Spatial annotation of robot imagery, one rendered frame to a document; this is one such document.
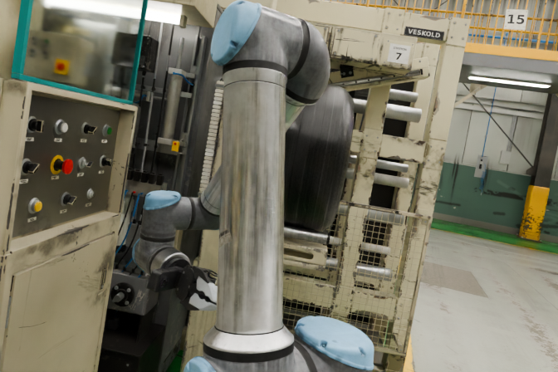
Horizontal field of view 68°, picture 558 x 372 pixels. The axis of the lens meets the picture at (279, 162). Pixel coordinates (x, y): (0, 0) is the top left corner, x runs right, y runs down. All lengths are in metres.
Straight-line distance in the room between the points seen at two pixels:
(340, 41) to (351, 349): 1.44
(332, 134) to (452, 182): 9.58
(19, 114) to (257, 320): 0.66
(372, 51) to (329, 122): 0.59
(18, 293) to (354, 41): 1.54
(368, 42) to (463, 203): 9.25
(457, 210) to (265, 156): 10.41
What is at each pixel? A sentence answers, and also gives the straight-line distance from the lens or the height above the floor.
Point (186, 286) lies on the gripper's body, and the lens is 1.00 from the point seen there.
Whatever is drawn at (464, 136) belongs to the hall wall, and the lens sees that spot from 11.05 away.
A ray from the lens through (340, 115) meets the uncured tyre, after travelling 1.48.
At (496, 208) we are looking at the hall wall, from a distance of 11.16.
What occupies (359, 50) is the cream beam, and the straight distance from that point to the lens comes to 1.95.
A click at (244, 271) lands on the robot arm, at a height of 1.02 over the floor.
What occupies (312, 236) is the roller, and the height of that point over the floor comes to 0.90.
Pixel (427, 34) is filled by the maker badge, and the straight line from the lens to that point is 2.35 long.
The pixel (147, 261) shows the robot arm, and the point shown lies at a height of 0.88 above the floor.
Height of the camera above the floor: 1.24
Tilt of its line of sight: 3 degrees down
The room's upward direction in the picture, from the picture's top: 10 degrees clockwise
